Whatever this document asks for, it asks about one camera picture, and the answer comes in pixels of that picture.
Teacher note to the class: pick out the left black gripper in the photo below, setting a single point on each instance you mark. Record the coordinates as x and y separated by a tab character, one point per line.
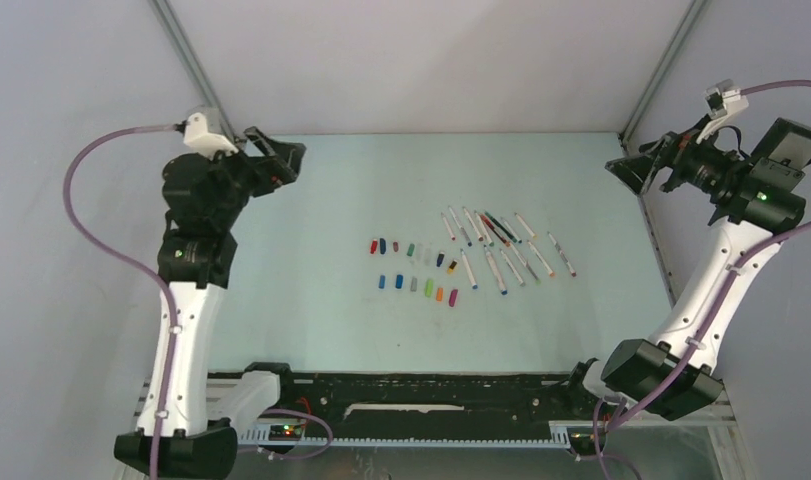
286	157

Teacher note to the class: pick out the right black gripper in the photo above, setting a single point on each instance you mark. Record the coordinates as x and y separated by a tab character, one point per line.
637	172

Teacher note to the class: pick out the purple cap marker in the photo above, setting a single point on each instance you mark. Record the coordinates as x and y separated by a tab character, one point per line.
562	254

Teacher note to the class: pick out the yellow black marker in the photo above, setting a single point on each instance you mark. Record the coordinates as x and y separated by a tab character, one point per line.
532	234

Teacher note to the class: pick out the orange cap marker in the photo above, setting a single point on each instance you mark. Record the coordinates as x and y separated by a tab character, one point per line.
549	270

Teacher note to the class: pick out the blue clip cap marker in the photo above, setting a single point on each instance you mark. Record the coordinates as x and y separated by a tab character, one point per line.
516	237

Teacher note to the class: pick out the green cap marker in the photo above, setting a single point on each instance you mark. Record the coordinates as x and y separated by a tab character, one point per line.
525	263

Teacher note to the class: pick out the green ink clear pen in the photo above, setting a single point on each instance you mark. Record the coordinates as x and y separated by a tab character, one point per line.
511	238

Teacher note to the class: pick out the red cap marker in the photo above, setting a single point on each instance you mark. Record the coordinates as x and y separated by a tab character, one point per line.
448	227

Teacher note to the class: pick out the red ink clear pen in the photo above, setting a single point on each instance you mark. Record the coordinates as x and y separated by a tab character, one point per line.
493	229

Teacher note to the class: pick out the teal cap marker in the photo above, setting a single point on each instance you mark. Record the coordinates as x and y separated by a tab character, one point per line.
485	231

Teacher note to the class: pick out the brown cap marker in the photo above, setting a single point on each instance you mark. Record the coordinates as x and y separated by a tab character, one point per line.
474	225

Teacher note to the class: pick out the dark blue cap marker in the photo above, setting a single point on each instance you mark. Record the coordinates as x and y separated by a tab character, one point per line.
460	226

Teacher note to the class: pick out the light blue marker body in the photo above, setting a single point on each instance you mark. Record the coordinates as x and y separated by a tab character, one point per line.
468	269

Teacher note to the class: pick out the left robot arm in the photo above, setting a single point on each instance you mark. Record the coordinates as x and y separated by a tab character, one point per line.
176	435

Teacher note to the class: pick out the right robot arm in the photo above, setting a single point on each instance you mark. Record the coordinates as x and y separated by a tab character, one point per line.
670	373

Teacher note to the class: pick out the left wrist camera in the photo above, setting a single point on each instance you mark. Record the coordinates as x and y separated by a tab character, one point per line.
203	134

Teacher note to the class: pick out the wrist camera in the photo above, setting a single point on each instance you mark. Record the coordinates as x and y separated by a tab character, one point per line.
203	134
725	102

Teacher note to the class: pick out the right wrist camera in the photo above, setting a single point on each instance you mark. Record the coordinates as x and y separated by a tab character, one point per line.
725	102

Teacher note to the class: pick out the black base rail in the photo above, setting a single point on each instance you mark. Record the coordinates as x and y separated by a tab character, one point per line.
438	407

